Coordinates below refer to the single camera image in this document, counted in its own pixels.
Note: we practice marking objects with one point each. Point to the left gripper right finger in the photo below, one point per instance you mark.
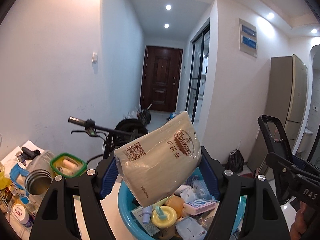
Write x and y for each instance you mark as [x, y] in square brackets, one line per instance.
[263, 217]

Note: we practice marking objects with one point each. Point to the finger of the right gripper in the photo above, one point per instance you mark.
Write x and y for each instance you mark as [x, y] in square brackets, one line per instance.
[279, 154]
[303, 167]

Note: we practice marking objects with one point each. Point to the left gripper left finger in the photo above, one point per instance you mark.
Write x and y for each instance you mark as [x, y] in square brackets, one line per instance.
[56, 217]

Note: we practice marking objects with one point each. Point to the white napkin pack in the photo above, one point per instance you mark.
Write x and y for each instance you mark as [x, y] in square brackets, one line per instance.
[156, 164]

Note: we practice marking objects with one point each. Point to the blue tissue pack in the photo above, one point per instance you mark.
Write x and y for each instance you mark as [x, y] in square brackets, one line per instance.
[199, 187]

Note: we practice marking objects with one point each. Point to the right hand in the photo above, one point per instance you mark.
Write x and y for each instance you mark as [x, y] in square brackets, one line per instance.
[299, 227]

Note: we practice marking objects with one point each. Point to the white medicine bottle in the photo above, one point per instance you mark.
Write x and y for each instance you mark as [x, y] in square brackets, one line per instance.
[22, 215]

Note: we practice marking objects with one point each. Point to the beige refrigerator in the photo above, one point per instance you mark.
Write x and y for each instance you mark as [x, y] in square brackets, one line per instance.
[286, 100]

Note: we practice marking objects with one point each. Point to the black trash bag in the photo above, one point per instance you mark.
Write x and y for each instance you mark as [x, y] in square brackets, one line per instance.
[235, 162]

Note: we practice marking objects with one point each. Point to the white marble tumbler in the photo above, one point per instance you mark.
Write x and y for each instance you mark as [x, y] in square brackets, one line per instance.
[40, 174]

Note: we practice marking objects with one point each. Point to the yellow green lidded container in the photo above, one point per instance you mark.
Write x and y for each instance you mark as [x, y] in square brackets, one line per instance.
[68, 165]

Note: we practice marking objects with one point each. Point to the blue white milk carton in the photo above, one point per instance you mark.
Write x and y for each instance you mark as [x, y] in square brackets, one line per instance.
[17, 171]

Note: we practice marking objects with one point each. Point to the pink soap box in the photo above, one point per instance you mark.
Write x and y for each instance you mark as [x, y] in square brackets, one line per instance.
[199, 206]

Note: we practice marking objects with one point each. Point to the blue plastic basin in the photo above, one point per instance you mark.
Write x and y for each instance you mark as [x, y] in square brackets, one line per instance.
[131, 214]

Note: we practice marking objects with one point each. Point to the yellow baby cup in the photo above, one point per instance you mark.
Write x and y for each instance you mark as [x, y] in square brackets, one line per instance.
[163, 217]

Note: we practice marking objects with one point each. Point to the blue plastic bag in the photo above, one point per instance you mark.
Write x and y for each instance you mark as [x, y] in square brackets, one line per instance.
[174, 114]

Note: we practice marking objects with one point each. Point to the glass sliding door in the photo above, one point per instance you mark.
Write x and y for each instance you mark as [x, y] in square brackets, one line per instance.
[198, 72]

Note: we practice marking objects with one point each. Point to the electrical panel box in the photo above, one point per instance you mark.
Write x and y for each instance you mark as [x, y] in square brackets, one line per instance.
[248, 38]

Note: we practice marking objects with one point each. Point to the dark wooden door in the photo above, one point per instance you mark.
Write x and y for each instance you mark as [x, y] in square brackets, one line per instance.
[160, 80]

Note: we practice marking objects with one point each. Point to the white light switch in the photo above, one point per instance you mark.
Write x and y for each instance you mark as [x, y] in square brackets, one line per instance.
[94, 58]

